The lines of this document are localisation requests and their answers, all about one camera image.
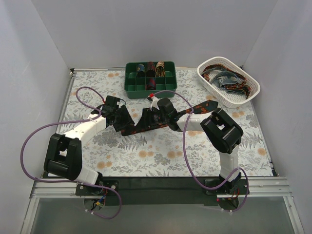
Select black tie orange flowers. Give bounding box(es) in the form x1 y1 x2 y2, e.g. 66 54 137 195
121 100 218 137

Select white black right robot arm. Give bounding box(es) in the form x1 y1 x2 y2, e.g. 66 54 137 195
136 98 243 194

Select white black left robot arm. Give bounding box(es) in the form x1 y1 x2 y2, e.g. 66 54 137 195
44 96 134 195

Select tangled ties in basket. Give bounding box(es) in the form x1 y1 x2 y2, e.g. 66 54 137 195
201 64 251 99

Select floral patterned table mat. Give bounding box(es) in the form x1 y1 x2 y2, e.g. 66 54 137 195
58 71 273 176

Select red navy striped rolled tie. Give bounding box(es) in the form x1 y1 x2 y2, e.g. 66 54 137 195
146 77 156 90

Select gold patterned rolled tie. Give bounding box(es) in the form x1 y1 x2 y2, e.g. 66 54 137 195
155 61 165 77

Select green compartment organizer tray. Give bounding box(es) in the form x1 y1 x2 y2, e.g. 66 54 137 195
124 61 177 99

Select dark red rolled tie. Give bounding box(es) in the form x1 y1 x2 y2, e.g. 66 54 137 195
146 61 156 78

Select navy patterned rolled tie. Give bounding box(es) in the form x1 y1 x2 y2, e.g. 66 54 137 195
136 63 146 78

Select white perforated plastic basket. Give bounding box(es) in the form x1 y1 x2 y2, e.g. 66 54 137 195
197 57 260 108

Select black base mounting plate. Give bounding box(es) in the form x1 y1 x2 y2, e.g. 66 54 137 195
75 176 249 209

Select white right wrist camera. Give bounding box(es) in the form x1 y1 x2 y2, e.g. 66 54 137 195
147 93 159 111

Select aluminium front frame rail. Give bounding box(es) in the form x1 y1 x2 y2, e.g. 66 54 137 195
21 176 304 234

